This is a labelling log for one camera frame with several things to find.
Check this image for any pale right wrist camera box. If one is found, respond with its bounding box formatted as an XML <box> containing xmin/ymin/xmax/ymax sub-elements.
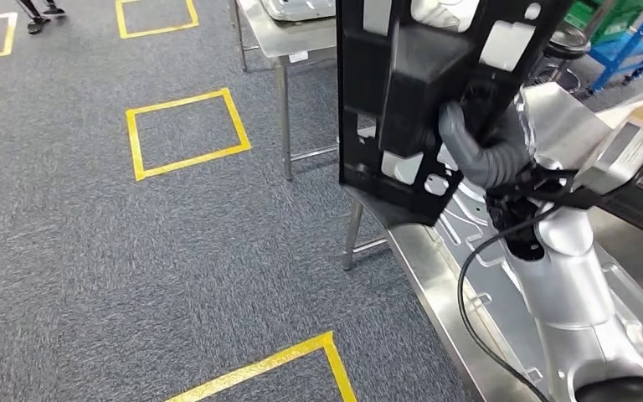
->
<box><xmin>574</xmin><ymin>119</ymin><xmax>643</xmax><ymax>196</ymax></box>

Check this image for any person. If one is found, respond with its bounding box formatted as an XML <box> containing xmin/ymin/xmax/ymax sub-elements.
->
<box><xmin>15</xmin><ymin>0</ymin><xmax>68</xmax><ymax>35</ymax></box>

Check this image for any black round stool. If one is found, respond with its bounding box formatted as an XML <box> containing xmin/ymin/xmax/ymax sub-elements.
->
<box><xmin>540</xmin><ymin>26</ymin><xmax>594</xmax><ymax>96</ymax></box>

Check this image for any blue metal rack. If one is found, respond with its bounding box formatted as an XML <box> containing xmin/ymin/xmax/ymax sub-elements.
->
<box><xmin>587</xmin><ymin>0</ymin><xmax>643</xmax><ymax>96</ymax></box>

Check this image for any silver metal tray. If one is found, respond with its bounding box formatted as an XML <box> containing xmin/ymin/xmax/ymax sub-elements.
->
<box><xmin>259</xmin><ymin>0</ymin><xmax>337</xmax><ymax>22</ymax></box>

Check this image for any green plastic crate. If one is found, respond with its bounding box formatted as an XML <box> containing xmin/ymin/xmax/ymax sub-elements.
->
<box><xmin>563</xmin><ymin>0</ymin><xmax>643</xmax><ymax>47</ymax></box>

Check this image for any small steel table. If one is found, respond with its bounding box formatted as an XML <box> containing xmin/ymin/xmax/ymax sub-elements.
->
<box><xmin>228</xmin><ymin>0</ymin><xmax>358</xmax><ymax>183</ymax></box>

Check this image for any steel workbench table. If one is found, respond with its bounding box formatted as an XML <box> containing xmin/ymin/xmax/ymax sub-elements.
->
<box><xmin>341</xmin><ymin>166</ymin><xmax>643</xmax><ymax>402</ymax></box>

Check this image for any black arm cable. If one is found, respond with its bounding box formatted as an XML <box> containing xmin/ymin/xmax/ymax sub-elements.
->
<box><xmin>457</xmin><ymin>204</ymin><xmax>565</xmax><ymax>402</ymax></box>

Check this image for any black plastic licence plate bracket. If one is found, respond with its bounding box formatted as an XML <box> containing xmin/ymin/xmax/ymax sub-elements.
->
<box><xmin>335</xmin><ymin>0</ymin><xmax>575</xmax><ymax>228</ymax></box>

